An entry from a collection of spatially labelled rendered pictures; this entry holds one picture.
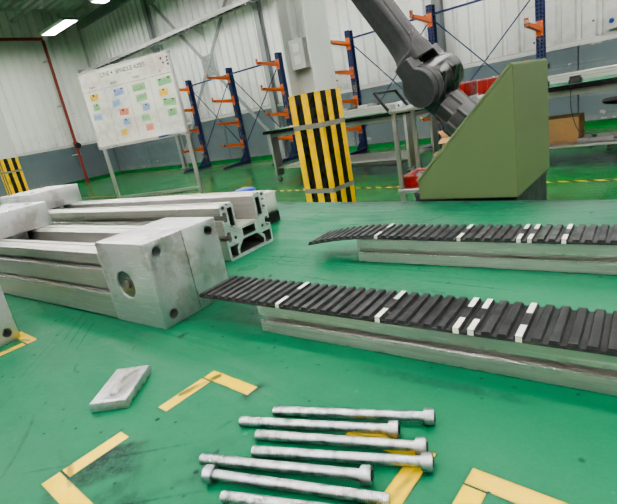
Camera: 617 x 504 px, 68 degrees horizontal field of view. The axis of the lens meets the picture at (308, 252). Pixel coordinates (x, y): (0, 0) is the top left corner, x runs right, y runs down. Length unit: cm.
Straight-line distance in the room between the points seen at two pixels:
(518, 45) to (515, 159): 749
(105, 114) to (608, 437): 684
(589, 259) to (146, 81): 619
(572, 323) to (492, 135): 51
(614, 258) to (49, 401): 51
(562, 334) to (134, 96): 644
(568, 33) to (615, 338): 784
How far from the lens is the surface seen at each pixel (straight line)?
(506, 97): 80
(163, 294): 50
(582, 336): 33
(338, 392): 34
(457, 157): 83
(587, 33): 807
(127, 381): 42
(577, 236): 51
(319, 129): 385
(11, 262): 79
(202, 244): 53
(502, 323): 34
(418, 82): 96
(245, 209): 74
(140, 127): 662
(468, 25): 856
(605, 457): 30
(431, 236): 53
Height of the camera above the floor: 97
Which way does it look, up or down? 17 degrees down
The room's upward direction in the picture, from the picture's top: 10 degrees counter-clockwise
